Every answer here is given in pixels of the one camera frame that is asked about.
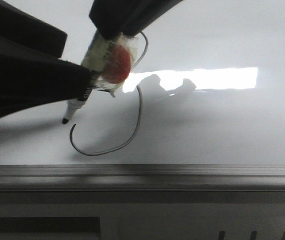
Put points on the white whiteboard with aluminium frame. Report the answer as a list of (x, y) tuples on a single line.
[(204, 109)]

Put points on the red magnet taped to marker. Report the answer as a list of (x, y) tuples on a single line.
[(121, 54)]

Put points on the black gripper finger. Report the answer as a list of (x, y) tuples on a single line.
[(31, 70), (112, 17)]

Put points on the white black whiteboard marker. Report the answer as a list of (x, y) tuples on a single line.
[(95, 60)]

